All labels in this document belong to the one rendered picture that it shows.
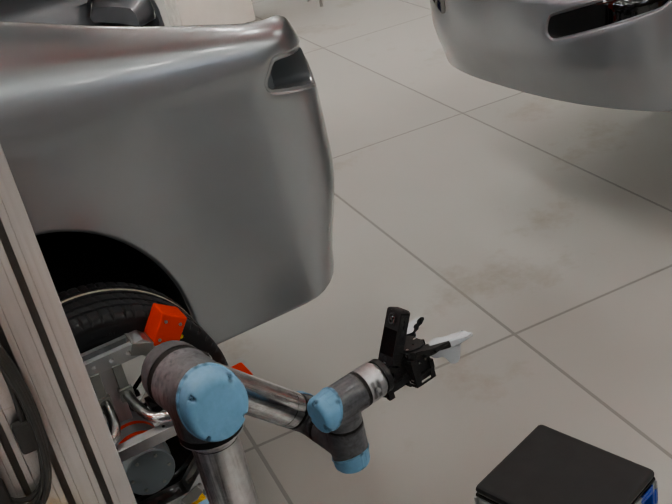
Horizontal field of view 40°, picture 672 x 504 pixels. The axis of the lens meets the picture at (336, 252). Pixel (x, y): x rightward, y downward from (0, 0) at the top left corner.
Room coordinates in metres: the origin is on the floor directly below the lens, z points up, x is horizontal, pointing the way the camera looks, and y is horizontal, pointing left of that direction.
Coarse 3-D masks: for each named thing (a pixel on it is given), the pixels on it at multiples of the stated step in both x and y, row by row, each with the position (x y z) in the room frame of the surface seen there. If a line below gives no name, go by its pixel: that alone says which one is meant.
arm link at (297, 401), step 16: (160, 352) 1.35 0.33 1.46; (144, 368) 1.35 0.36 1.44; (144, 384) 1.33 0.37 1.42; (256, 384) 1.46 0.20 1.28; (272, 384) 1.50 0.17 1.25; (256, 400) 1.44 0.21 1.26; (272, 400) 1.46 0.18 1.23; (288, 400) 1.49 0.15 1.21; (304, 400) 1.52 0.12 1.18; (256, 416) 1.46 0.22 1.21; (272, 416) 1.46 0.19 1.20; (288, 416) 1.48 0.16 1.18; (304, 416) 1.50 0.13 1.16; (304, 432) 1.50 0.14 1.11
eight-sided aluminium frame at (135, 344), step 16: (128, 336) 2.01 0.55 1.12; (144, 336) 2.01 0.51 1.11; (96, 352) 1.97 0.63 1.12; (112, 352) 1.95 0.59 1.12; (128, 352) 1.98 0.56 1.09; (144, 352) 1.97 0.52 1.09; (96, 368) 1.93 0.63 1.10; (192, 464) 2.03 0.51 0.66; (192, 480) 1.99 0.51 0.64; (160, 496) 1.98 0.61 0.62; (176, 496) 1.97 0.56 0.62; (192, 496) 1.97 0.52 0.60
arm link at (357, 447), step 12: (312, 432) 1.48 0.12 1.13; (360, 432) 1.41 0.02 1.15; (324, 444) 1.44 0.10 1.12; (336, 444) 1.41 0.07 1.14; (348, 444) 1.40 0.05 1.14; (360, 444) 1.41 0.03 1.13; (336, 456) 1.41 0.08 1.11; (348, 456) 1.40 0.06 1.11; (360, 456) 1.41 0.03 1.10; (336, 468) 1.42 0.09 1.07; (348, 468) 1.40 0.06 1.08; (360, 468) 1.41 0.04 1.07
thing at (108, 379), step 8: (104, 376) 1.94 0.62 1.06; (112, 376) 1.94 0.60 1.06; (104, 384) 1.93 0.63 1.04; (112, 384) 1.94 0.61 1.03; (112, 392) 1.94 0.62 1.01; (112, 400) 1.93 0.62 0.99; (120, 400) 1.94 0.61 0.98; (120, 408) 1.94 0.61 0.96; (128, 408) 1.95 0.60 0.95; (120, 416) 1.94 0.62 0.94; (128, 416) 1.94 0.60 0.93
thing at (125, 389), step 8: (112, 368) 1.94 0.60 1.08; (120, 368) 1.94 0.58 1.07; (120, 376) 1.94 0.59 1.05; (120, 384) 1.94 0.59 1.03; (128, 384) 1.94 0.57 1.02; (120, 392) 1.93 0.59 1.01; (128, 392) 1.92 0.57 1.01; (128, 400) 1.89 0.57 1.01; (136, 400) 1.88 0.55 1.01; (136, 408) 1.85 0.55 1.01; (144, 408) 1.84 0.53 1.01; (144, 416) 1.82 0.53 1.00; (152, 416) 1.81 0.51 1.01; (160, 416) 1.80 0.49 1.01; (168, 416) 1.80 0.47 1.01
